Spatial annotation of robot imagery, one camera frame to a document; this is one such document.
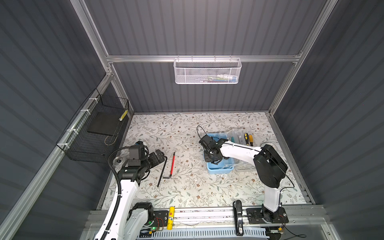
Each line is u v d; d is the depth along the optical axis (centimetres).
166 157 96
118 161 79
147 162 66
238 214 71
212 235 77
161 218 72
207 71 123
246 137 91
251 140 91
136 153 59
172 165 93
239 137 92
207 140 75
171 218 72
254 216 73
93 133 73
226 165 83
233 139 92
